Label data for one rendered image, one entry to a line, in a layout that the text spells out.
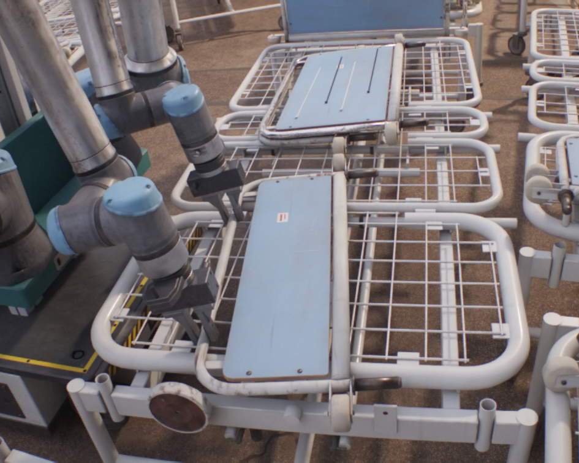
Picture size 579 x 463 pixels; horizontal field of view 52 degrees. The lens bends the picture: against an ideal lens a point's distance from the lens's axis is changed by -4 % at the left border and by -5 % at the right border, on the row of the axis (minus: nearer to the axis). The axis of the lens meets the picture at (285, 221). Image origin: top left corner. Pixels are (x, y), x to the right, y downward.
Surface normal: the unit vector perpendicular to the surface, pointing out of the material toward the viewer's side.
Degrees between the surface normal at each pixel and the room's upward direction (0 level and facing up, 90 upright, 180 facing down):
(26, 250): 70
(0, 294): 90
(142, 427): 0
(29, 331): 0
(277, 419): 90
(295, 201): 1
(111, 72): 77
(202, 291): 90
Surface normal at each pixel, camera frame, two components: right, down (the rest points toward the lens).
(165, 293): -0.30, -0.80
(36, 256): 0.76, -0.09
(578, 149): -0.07, -0.89
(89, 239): -0.11, 0.59
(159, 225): 0.71, 0.18
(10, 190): 0.95, -0.04
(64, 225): -0.30, -0.11
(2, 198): 0.92, -0.25
